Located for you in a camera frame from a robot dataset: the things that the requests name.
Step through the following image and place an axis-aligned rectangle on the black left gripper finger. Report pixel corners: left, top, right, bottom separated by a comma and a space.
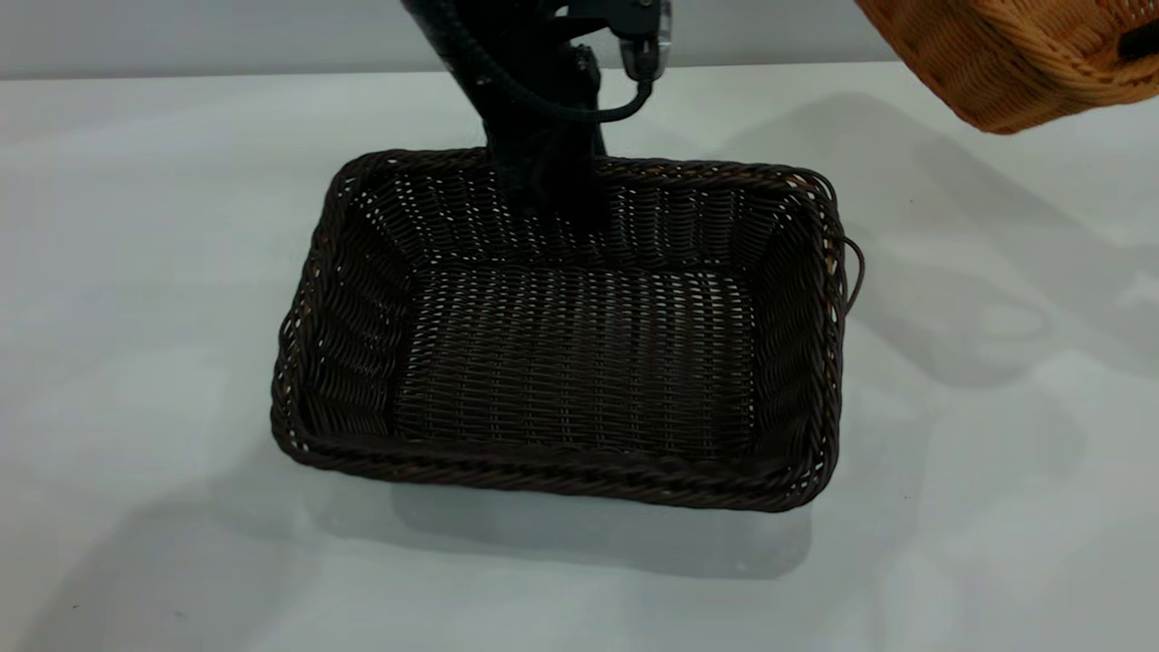
496, 163, 611, 233

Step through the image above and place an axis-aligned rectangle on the orange wicker basket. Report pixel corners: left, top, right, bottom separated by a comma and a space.
855, 0, 1159, 136

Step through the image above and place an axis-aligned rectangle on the black camera cable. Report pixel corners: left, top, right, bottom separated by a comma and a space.
403, 0, 655, 125

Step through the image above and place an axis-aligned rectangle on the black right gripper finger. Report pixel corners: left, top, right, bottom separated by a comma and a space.
1117, 25, 1159, 63

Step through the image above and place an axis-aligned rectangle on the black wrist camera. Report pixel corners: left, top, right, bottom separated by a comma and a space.
566, 0, 674, 84

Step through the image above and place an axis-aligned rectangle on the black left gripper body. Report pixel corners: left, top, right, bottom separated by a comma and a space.
457, 0, 606, 173

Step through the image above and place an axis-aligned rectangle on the black wicker basket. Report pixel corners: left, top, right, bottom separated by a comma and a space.
270, 148, 867, 513

